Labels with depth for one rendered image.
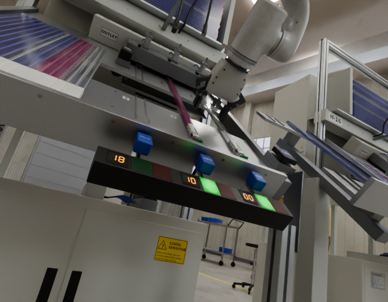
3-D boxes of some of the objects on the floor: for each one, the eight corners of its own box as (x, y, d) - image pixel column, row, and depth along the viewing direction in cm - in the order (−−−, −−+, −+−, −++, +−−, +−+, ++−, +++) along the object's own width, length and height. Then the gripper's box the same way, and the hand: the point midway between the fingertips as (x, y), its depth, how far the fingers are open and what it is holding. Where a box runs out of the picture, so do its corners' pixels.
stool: (279, 298, 336) (283, 250, 355) (254, 297, 312) (260, 245, 330) (250, 287, 378) (255, 244, 396) (226, 285, 353) (233, 239, 372)
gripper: (215, 50, 63) (183, 107, 71) (268, 79, 69) (233, 128, 78) (209, 42, 68) (181, 95, 77) (260, 69, 75) (228, 115, 84)
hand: (209, 109), depth 77 cm, fingers open, 8 cm apart
